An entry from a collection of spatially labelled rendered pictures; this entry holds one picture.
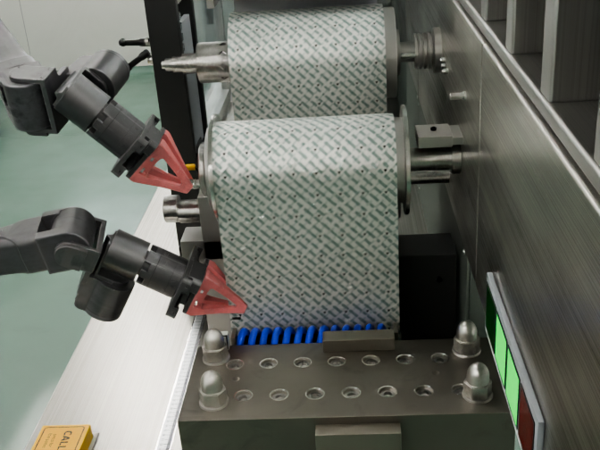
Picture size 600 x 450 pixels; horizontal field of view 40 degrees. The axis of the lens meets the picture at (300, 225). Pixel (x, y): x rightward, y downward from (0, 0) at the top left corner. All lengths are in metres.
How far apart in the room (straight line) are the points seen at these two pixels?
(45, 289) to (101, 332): 2.18
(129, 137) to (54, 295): 2.53
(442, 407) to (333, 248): 0.25
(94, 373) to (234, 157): 0.48
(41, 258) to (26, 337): 2.22
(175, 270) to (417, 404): 0.36
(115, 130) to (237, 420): 0.40
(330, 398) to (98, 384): 0.45
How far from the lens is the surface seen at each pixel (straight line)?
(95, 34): 6.97
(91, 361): 1.41
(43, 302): 3.56
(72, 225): 1.12
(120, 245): 1.12
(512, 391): 0.79
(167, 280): 1.12
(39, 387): 3.04
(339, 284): 1.13
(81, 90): 1.10
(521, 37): 0.81
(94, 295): 1.17
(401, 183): 1.08
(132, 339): 1.45
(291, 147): 1.07
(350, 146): 1.07
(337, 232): 1.10
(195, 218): 1.19
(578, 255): 0.57
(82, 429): 1.23
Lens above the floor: 1.65
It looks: 25 degrees down
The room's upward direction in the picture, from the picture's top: 4 degrees counter-clockwise
